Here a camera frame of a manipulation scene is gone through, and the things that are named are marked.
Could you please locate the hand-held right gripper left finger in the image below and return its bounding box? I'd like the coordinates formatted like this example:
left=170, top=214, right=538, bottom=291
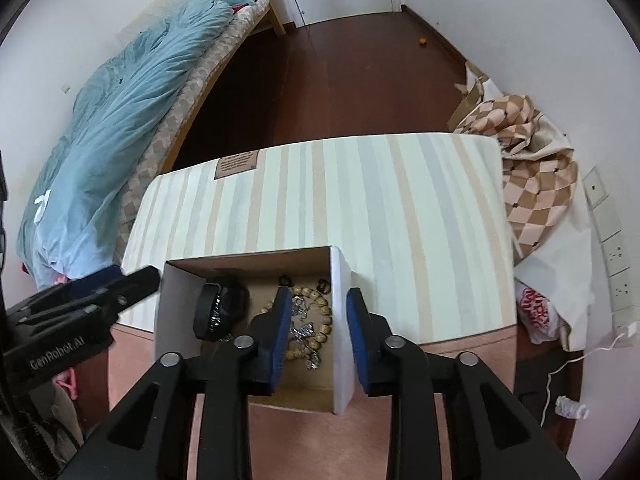
left=57, top=287, right=293, bottom=480

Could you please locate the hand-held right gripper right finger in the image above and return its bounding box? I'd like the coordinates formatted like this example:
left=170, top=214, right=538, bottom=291
left=346, top=287, right=583, bottom=480

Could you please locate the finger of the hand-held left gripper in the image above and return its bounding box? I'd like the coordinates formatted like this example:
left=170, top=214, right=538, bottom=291
left=15, top=266, right=162, bottom=327
left=35, top=266, right=126, bottom=307

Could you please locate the white cardboard box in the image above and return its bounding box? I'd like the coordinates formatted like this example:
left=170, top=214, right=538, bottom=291
left=154, top=245, right=353, bottom=415

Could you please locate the silver chain bracelet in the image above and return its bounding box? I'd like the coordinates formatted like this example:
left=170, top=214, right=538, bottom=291
left=284, top=295, right=327, bottom=371

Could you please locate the wooden bead bracelet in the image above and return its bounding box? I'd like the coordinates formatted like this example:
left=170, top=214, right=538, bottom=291
left=260, top=285, right=334, bottom=362

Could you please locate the black smart band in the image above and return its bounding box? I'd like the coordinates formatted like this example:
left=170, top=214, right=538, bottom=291
left=194, top=280, right=249, bottom=343

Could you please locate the white tissue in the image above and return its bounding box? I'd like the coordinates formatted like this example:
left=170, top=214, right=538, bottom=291
left=33, top=190, right=52, bottom=223

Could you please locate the blue duvet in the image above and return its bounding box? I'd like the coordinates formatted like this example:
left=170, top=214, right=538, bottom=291
left=15, top=0, right=268, bottom=281

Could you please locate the white bag with red print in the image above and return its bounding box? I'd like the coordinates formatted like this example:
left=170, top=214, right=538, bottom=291
left=517, top=284, right=568, bottom=345

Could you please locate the brown checkered cloth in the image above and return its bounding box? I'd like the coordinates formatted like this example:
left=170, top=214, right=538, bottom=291
left=452, top=95, right=613, bottom=353

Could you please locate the white cable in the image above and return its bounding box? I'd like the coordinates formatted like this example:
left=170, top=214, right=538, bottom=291
left=542, top=332, right=632, bottom=427

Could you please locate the white wall outlet panel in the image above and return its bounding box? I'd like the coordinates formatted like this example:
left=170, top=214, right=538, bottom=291
left=584, top=167, right=640, bottom=333

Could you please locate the wooden bed frame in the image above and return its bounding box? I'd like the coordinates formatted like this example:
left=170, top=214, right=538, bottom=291
left=247, top=0, right=287, bottom=37

